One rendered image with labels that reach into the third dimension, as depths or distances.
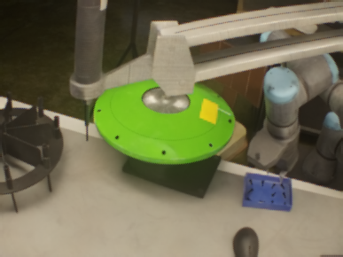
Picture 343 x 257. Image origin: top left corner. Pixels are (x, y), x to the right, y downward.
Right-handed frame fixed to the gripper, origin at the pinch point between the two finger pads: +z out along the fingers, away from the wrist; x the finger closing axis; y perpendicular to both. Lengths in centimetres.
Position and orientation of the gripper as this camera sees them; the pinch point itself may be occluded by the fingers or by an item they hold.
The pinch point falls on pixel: (274, 178)
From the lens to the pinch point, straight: 91.6
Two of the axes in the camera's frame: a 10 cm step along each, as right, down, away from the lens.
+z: 2.2, 5.0, 8.4
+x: -7.4, -4.8, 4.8
